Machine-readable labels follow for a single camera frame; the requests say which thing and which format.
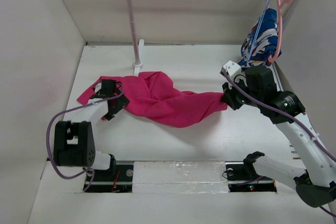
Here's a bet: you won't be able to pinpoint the pink trousers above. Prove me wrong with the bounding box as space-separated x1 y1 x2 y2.
77 71 227 128

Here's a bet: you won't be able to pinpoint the blue wire hanger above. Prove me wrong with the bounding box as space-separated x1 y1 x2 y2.
247 0 270 61

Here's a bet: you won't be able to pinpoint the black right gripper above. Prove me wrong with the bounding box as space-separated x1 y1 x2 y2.
220 75 262 110

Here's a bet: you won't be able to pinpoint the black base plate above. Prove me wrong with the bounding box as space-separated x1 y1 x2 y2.
222 161 277 193
83 162 134 193

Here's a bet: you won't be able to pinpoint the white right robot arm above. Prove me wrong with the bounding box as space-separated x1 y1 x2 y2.
220 61 335 208

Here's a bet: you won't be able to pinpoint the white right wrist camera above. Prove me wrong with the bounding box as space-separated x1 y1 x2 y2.
220 60 242 79

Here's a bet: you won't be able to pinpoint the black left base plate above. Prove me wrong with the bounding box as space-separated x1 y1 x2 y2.
83 162 134 193

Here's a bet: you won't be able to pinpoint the pink plastic hanger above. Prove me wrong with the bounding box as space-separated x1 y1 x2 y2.
268 0 293 63

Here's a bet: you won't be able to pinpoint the blue patterned garment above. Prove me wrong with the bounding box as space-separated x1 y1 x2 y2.
238 8 278 69

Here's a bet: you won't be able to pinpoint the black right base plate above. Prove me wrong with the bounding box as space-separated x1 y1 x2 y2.
222 161 277 193

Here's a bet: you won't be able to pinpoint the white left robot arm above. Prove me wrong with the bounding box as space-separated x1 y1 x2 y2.
53 80 129 180

